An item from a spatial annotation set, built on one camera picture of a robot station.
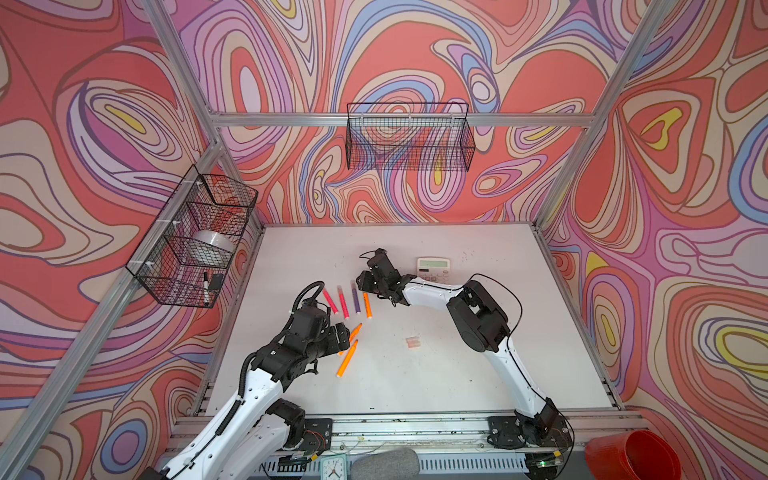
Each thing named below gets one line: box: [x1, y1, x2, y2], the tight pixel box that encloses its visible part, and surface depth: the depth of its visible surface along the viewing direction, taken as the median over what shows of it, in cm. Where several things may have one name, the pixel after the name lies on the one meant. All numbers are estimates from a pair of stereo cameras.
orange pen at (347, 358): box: [336, 339, 359, 378], surface depth 88 cm
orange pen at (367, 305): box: [363, 292, 373, 319], surface depth 98 cm
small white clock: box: [320, 454, 348, 480], surface depth 69 cm
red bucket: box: [585, 430, 683, 480], surface depth 62 cm
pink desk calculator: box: [416, 256, 451, 285], surface depth 106 cm
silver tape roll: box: [192, 230, 236, 253], surface depth 75 cm
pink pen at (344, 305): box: [337, 285, 351, 319], surface depth 98 cm
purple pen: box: [350, 280, 362, 315], surface depth 100 cm
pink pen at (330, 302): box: [323, 289, 339, 314], surface depth 98 cm
